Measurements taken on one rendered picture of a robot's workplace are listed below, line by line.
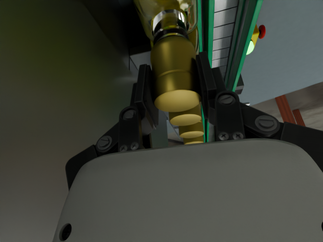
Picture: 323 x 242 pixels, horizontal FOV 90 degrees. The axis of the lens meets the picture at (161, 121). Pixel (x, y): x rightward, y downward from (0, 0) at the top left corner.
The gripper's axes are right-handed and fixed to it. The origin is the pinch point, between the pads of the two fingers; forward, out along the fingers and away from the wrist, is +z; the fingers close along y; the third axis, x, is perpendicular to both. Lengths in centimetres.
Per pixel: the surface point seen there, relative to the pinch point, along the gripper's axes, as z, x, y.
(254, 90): 61, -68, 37
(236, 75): 26.5, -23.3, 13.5
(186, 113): 1.1, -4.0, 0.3
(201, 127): 3.2, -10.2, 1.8
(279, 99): 134, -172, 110
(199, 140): 4.2, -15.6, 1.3
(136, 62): 33.7, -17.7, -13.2
